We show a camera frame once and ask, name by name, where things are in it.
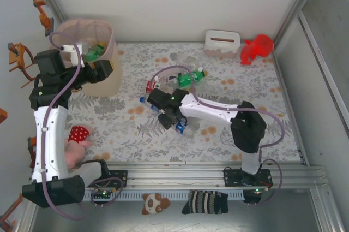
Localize black white striped sock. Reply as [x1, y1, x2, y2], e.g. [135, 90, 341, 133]
[182, 189, 229, 215]

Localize orange claw wall model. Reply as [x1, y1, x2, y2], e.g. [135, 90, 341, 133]
[7, 42, 36, 88]

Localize brown white panda plush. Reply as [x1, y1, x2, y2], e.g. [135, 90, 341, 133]
[141, 192, 172, 216]

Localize white slotted cable duct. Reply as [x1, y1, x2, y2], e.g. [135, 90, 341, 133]
[81, 190, 245, 200]

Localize pink plush with dotted dress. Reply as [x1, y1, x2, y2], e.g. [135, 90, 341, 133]
[65, 124, 95, 170]

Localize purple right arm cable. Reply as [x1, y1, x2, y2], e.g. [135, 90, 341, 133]
[151, 65, 286, 207]

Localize clear bottle with grape label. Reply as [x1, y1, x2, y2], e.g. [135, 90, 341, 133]
[154, 72, 183, 83]

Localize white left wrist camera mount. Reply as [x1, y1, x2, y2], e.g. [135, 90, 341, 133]
[61, 42, 89, 66]

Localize red label bottle red cap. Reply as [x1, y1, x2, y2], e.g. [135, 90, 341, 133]
[146, 79, 164, 93]

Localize green bottle with yellow cap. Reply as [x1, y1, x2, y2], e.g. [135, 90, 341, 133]
[176, 70, 209, 87]
[81, 42, 106, 62]

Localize red plastic toy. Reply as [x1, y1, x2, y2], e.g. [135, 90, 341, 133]
[239, 34, 275, 66]

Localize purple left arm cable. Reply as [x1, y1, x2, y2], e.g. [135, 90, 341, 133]
[39, 31, 123, 221]

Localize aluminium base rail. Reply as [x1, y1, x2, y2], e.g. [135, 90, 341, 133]
[26, 162, 327, 191]

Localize aluminium right frame post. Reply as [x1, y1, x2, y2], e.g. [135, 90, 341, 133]
[272, 0, 327, 50]

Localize beige bin with pink liner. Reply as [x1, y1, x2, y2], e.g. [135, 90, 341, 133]
[49, 18, 123, 98]

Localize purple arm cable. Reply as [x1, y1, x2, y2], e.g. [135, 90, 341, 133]
[39, 31, 123, 221]
[151, 65, 286, 207]

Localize crushed clear bottle white cap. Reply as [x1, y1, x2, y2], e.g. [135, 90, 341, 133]
[174, 57, 204, 74]

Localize clear bottle dark blue label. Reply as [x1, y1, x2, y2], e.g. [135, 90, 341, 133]
[139, 96, 160, 114]
[174, 121, 197, 138]

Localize white pink tissue box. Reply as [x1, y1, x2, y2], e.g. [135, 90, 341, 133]
[204, 29, 240, 58]

